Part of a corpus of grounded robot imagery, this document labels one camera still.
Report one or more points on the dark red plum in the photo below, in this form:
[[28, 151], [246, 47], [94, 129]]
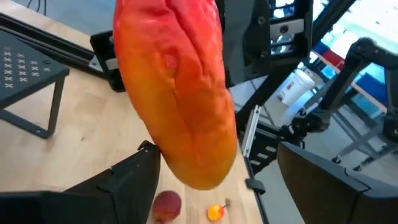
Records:
[[166, 207]]

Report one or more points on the black perforated metal stand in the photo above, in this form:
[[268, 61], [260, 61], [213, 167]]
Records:
[[25, 53]]

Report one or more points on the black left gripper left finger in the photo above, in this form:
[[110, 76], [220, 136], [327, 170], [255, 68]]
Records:
[[93, 202]]

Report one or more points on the red orange mango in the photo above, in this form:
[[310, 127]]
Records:
[[174, 93]]

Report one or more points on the black table clamp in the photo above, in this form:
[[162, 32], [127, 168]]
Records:
[[255, 186]]

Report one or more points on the silver metal bracket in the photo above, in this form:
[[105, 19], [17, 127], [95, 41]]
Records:
[[250, 133]]

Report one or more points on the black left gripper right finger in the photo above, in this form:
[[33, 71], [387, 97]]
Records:
[[335, 199]]

